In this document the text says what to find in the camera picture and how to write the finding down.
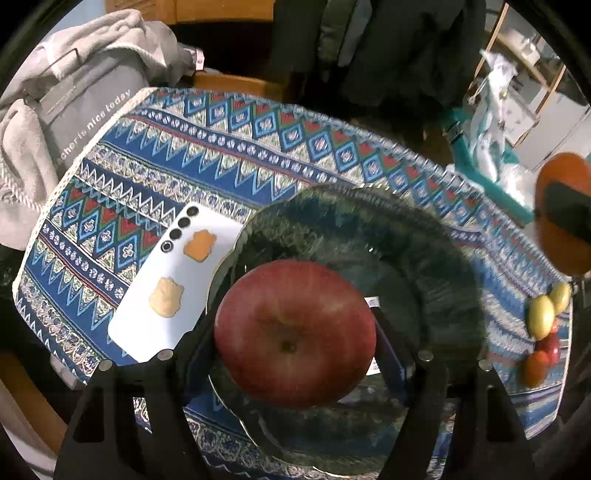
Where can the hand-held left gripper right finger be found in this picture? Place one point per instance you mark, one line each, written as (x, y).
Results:
(395, 364)

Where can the small tangerine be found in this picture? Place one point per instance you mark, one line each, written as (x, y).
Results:
(535, 370)

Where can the wooden cabinet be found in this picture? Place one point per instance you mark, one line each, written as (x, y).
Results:
(217, 10)

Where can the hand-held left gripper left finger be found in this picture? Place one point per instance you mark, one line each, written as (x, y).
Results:
(184, 369)

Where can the wooden chair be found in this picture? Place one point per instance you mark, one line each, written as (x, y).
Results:
(240, 85)

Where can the dark hanging jackets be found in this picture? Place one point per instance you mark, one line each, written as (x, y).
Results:
(392, 46)

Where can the large orange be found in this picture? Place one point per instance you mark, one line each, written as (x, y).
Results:
(565, 168)

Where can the clear plastic bag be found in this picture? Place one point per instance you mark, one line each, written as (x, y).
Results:
(494, 92)

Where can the blue patterned tablecloth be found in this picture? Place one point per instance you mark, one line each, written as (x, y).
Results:
(277, 138)

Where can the yellow apple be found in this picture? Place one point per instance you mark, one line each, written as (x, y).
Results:
(540, 316)

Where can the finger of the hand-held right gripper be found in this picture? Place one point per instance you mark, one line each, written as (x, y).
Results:
(570, 207)

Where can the teal tray with plastic bags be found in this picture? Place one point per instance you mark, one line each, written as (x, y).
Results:
(489, 189)

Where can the white wooden shelf unit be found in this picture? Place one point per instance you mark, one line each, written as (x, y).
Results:
(568, 124)

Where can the yellow-green apple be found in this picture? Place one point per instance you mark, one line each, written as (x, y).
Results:
(561, 297)

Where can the red apple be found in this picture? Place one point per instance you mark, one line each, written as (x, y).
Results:
(295, 332)
(550, 347)

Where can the grey bag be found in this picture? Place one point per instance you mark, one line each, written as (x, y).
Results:
(87, 106)

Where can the dark green glass plate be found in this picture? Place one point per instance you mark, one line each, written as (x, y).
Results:
(346, 240)

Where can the white smartphone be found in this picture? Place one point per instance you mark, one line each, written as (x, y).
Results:
(184, 286)

